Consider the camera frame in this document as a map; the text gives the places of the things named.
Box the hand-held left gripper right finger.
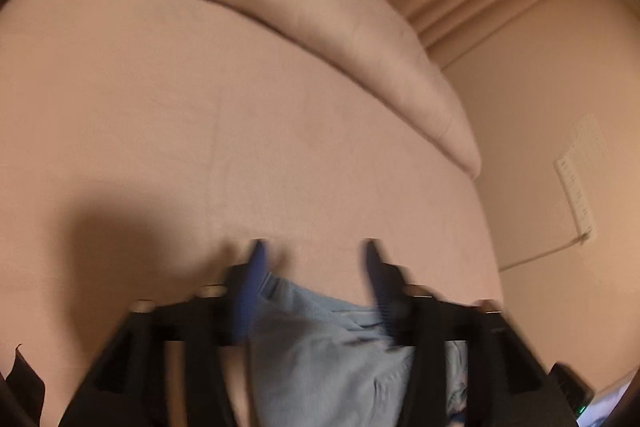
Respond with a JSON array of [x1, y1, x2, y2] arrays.
[[361, 238, 582, 427]]

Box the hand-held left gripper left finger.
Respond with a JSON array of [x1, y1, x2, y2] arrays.
[[59, 238, 275, 427]]

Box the light blue denim pants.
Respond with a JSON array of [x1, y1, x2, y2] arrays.
[[247, 273, 472, 427]]

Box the pink bed sheet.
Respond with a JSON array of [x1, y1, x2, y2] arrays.
[[0, 0, 507, 427]]

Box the white power strip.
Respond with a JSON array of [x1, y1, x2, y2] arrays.
[[552, 113, 599, 247]]

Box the black cloth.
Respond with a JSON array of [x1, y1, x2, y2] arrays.
[[0, 343, 47, 427]]

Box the pink folded duvet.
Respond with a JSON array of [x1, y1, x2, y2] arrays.
[[51, 0, 484, 182]]

